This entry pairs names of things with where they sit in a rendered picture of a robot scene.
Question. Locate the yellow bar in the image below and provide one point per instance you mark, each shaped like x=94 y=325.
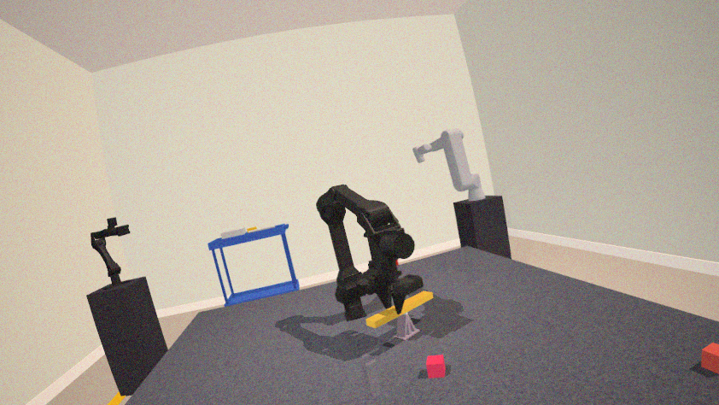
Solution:
x=390 y=313

